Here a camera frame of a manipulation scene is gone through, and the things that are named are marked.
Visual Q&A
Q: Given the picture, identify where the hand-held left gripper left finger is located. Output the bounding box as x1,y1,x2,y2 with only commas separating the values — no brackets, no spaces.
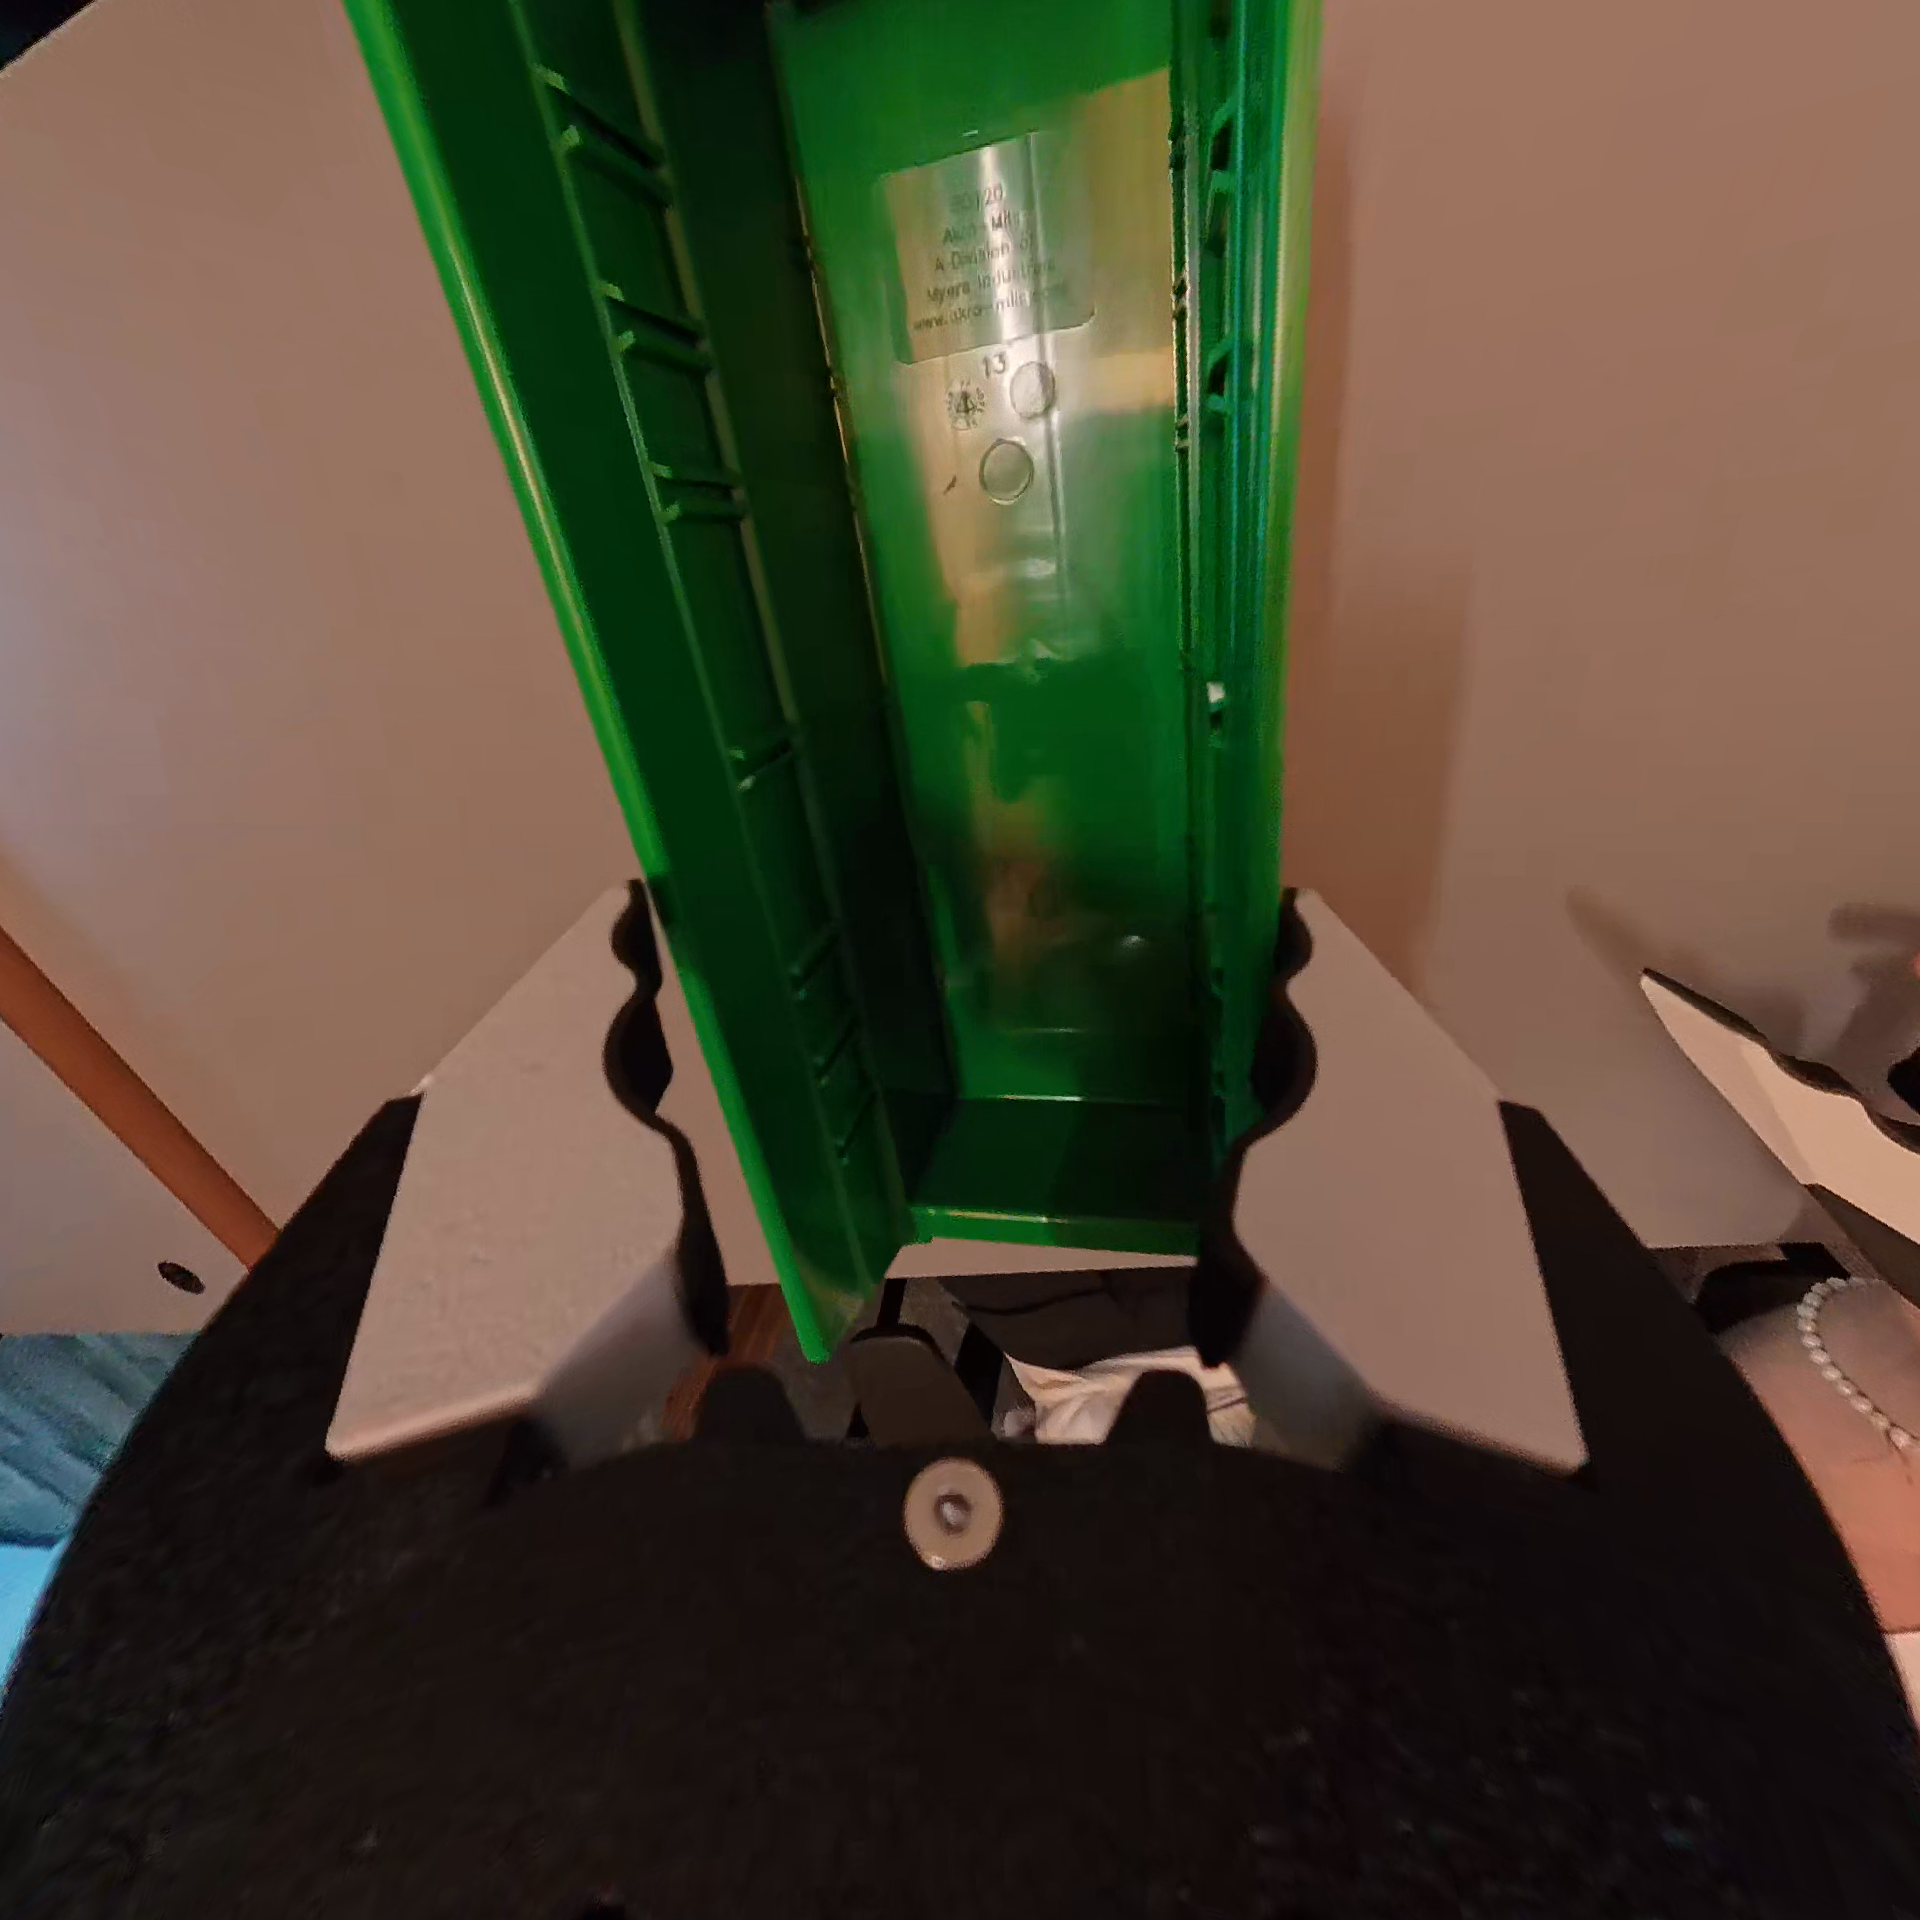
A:
323,881,735,1466

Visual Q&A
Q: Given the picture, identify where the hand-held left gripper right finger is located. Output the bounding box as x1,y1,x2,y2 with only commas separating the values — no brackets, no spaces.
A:
1188,885,1594,1473

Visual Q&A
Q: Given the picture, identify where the white bead string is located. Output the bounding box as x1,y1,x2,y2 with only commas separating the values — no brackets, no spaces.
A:
1794,1276,1920,1453

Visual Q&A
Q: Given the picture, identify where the grey desk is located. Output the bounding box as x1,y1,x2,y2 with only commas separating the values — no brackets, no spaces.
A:
0,0,1920,1337

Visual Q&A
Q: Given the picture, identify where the green plastic storage bin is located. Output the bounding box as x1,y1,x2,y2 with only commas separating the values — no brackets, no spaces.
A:
343,0,1325,1365

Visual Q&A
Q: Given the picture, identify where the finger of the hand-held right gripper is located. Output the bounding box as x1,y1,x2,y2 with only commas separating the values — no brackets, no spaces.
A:
1639,968,1920,1210

